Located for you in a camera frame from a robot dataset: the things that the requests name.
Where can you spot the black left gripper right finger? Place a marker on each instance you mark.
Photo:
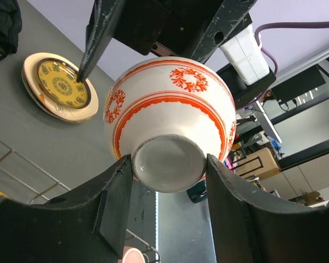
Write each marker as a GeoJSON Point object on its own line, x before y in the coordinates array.
{"type": "Point", "coordinates": [251, 225]}

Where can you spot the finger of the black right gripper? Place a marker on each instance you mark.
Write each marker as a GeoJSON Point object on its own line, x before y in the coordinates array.
{"type": "Point", "coordinates": [99, 32]}
{"type": "Point", "coordinates": [230, 19]}

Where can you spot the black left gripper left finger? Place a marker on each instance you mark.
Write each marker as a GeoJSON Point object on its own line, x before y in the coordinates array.
{"type": "Point", "coordinates": [86, 224]}

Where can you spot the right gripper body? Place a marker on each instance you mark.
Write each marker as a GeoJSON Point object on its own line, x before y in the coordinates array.
{"type": "Point", "coordinates": [164, 28]}

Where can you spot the yellow patterned small plate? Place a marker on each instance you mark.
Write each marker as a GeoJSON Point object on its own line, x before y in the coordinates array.
{"type": "Point", "coordinates": [59, 80]}

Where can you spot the white orange patterned bowl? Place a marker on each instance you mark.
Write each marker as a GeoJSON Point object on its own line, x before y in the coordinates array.
{"type": "Point", "coordinates": [168, 114]}

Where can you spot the beige bird plate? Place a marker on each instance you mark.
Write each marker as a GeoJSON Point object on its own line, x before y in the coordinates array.
{"type": "Point", "coordinates": [31, 83]}

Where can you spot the pink mug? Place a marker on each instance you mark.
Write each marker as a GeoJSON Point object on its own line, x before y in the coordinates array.
{"type": "Point", "coordinates": [132, 255]}

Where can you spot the black cloth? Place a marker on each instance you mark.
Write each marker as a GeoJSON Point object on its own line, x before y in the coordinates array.
{"type": "Point", "coordinates": [10, 27]}

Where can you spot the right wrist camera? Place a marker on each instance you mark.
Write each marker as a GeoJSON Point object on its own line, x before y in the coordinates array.
{"type": "Point", "coordinates": [244, 54]}

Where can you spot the grey wire dish rack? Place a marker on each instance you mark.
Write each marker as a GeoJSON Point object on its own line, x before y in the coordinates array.
{"type": "Point", "coordinates": [35, 180]}

